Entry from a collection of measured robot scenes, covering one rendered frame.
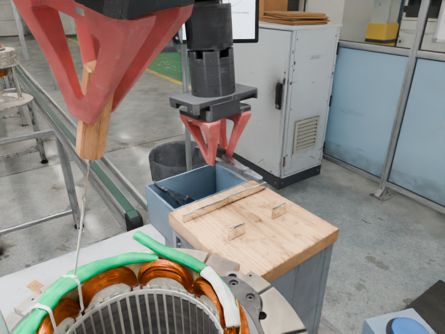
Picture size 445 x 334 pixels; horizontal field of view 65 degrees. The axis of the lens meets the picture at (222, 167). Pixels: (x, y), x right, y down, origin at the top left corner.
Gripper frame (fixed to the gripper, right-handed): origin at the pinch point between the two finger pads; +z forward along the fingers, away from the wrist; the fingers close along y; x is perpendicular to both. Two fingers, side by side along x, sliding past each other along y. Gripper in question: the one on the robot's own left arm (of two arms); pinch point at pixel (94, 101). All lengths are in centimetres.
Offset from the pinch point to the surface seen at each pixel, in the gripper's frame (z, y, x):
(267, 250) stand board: 24.8, -21.1, 15.7
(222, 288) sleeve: 14.9, -4.2, 11.8
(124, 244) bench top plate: 68, -41, -15
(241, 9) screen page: 16, -107, -22
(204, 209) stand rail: 28.4, -26.1, 4.3
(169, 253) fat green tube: 17.9, -7.1, 5.6
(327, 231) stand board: 22.7, -28.5, 22.9
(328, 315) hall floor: 126, -104, 68
